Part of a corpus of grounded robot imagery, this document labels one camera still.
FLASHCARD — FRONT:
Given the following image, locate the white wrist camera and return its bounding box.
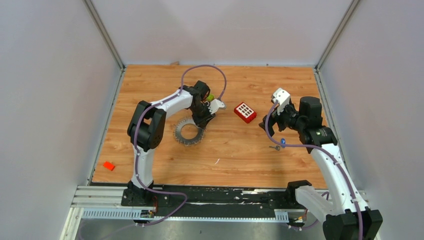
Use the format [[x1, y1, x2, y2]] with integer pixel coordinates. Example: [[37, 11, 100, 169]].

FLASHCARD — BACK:
[[208, 99, 226, 115], [271, 87, 291, 115]]

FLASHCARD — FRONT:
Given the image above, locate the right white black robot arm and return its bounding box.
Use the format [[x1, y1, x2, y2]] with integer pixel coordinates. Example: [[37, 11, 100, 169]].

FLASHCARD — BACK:
[[259, 93, 383, 240]]

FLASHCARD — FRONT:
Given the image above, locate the grey slotted cable duct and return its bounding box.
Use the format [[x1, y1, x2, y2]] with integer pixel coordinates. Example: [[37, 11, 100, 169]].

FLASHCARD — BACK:
[[81, 207, 290, 223]]

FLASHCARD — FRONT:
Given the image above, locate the red brick near edge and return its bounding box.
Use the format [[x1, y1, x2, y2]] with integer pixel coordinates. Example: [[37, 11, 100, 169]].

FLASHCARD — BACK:
[[102, 161, 116, 171]]

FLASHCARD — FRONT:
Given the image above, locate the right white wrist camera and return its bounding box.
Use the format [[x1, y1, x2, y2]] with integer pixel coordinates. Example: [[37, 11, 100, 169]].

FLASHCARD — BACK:
[[271, 87, 291, 115]]

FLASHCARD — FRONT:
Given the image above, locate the purple cable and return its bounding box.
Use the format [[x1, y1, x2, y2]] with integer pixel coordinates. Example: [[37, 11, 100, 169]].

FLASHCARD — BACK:
[[264, 102, 364, 240], [132, 64, 228, 227]]

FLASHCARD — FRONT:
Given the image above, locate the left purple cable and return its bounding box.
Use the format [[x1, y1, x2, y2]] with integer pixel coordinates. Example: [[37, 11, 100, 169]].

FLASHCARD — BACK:
[[132, 64, 228, 227]]

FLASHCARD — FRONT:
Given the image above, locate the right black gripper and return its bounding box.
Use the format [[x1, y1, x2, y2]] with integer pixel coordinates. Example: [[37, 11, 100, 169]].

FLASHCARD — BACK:
[[259, 101, 305, 138]]

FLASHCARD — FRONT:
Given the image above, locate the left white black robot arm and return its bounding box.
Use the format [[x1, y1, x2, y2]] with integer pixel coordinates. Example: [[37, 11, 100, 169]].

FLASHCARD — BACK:
[[121, 80, 216, 207]]

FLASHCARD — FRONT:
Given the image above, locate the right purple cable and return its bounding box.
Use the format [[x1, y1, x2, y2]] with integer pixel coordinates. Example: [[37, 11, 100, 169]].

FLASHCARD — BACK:
[[264, 102, 364, 240]]

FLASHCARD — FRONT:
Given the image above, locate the toy brick car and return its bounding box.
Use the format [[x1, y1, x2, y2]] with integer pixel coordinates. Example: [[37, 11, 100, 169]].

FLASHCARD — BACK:
[[205, 94, 215, 102]]

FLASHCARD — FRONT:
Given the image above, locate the red white window brick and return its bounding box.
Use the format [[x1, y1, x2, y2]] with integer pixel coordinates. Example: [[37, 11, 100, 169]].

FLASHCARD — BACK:
[[233, 102, 257, 124]]

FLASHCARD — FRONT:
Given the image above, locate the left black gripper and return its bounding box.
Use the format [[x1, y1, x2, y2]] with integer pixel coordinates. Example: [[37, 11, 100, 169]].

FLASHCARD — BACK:
[[190, 103, 217, 132]]

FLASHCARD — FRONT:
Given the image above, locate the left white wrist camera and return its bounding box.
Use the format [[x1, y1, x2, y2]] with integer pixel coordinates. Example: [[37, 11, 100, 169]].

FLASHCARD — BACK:
[[208, 99, 226, 115]]

